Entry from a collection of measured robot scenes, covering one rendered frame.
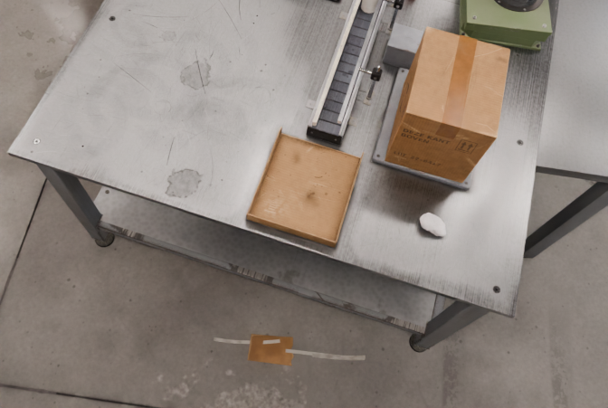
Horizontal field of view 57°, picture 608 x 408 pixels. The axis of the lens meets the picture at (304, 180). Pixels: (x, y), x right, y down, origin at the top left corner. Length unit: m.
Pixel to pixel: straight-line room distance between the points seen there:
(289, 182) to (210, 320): 0.91
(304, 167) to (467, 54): 0.56
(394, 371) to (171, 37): 1.52
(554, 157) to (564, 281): 0.94
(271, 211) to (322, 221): 0.15
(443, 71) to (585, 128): 0.63
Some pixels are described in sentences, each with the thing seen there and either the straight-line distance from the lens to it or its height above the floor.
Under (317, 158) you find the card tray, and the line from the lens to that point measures 1.69.
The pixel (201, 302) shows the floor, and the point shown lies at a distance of 2.40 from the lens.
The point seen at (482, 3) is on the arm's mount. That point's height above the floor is 0.91.
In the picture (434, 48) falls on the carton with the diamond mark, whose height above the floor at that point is 1.12.
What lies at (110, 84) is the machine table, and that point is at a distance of 1.88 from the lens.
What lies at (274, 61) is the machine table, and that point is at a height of 0.83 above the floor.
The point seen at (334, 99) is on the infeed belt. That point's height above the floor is 0.88.
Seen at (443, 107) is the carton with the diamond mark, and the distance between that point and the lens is 1.51.
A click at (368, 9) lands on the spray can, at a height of 0.90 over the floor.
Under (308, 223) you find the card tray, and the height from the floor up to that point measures 0.83.
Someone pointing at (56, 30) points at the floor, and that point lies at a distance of 3.19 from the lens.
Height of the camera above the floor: 2.32
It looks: 64 degrees down
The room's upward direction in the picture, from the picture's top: 10 degrees clockwise
